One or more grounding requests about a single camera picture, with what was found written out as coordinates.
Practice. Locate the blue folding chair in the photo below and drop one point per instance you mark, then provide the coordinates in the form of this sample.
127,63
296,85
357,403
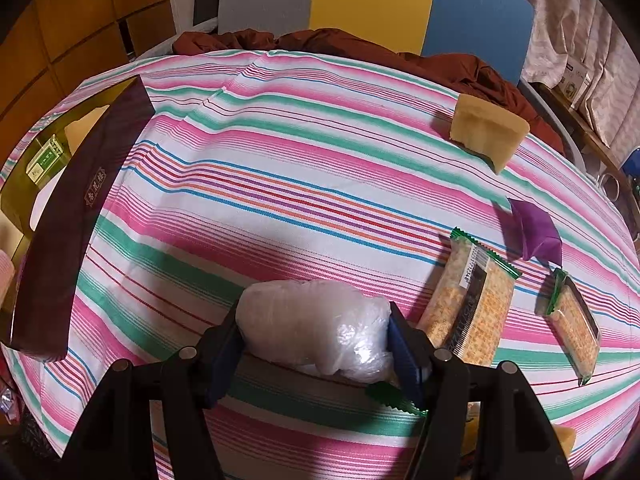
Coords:
631,165

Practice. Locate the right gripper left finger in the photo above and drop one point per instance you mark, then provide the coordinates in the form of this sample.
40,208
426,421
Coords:
222,350

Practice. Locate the grey yellow blue headboard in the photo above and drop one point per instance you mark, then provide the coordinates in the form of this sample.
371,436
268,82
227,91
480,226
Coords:
496,31

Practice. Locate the rust brown blanket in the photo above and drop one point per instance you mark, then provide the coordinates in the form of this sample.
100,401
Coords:
464,73

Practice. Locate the gold metal tin tray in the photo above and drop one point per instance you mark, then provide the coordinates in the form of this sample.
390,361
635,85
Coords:
35,169

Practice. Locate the white box on desk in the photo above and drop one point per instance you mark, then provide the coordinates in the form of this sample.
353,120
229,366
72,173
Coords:
574,82

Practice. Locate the small green cream box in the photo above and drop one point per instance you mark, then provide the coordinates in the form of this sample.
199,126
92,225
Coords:
50,158

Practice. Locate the large cracker packet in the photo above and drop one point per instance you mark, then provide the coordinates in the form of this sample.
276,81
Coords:
471,300

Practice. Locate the clear plastic ball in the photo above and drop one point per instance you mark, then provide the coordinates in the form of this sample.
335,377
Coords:
320,327

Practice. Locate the purple pouch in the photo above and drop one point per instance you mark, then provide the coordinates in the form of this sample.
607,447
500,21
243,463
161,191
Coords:
539,236

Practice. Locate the patterned pink curtain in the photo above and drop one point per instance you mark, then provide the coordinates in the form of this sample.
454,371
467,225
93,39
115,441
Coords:
583,31

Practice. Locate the striped bed sheet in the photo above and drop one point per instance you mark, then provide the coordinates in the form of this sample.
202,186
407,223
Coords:
260,166

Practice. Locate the large tan sponge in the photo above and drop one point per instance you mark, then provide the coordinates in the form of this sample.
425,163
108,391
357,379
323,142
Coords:
487,130

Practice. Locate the small cracker packet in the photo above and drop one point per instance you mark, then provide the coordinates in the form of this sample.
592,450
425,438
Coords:
574,325

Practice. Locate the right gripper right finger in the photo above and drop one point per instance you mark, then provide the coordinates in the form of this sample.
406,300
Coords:
411,352

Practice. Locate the wooden bedside desk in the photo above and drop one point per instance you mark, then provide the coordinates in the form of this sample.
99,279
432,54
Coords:
598,159

